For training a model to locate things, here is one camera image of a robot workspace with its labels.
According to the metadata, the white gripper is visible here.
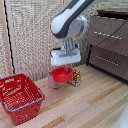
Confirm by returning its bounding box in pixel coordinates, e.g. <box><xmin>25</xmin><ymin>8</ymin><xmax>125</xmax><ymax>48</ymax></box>
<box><xmin>50</xmin><ymin>48</ymin><xmax>82</xmax><ymax>75</ymax></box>

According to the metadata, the red plastic bowl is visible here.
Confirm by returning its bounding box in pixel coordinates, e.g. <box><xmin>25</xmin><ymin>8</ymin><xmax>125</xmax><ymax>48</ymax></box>
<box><xmin>50</xmin><ymin>66</ymin><xmax>74</xmax><ymax>84</ymax></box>

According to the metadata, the red plastic shopping basket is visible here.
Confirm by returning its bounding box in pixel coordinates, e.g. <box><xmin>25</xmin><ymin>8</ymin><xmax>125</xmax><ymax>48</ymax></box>
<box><xmin>0</xmin><ymin>73</ymin><xmax>46</xmax><ymax>127</ymax></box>

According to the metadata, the red yellow cardboard box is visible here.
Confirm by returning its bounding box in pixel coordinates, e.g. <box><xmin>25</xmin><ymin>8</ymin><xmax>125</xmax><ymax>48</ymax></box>
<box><xmin>69</xmin><ymin>68</ymin><xmax>83</xmax><ymax>88</ymax></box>

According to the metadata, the brown drawer cabinet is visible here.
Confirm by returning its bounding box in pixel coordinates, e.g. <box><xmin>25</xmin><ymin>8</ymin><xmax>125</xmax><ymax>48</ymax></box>
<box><xmin>86</xmin><ymin>9</ymin><xmax>128</xmax><ymax>83</ymax></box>

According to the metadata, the silver drawer handle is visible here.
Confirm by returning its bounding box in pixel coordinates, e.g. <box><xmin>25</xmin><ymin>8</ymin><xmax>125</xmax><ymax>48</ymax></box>
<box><xmin>96</xmin><ymin>55</ymin><xmax>120</xmax><ymax>67</ymax></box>
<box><xmin>93</xmin><ymin>31</ymin><xmax>123</xmax><ymax>41</ymax></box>

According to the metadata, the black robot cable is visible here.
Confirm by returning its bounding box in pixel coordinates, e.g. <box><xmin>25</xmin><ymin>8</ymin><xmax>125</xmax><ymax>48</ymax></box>
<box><xmin>80</xmin><ymin>18</ymin><xmax>128</xmax><ymax>54</ymax></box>

